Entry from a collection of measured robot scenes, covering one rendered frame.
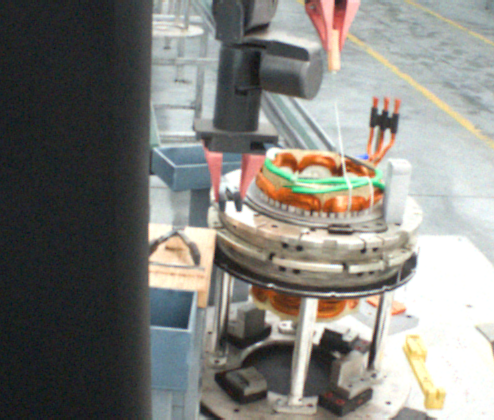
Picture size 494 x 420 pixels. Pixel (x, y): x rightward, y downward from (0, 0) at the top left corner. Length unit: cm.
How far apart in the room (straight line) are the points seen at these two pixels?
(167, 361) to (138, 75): 88
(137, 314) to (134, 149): 4
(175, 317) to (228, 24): 37
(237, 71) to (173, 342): 33
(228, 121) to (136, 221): 92
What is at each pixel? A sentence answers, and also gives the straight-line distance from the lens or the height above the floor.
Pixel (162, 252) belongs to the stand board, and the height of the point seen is 107.
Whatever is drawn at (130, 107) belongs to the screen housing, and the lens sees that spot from 19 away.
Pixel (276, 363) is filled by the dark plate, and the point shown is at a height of 78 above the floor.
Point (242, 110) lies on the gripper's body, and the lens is 112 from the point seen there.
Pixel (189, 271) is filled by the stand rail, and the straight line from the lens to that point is 117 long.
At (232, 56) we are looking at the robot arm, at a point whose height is 135.
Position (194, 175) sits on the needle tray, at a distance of 158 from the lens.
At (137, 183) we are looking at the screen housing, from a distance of 20.
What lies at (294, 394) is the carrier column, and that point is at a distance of 137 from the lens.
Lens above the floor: 157
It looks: 21 degrees down
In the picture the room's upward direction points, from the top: 6 degrees clockwise
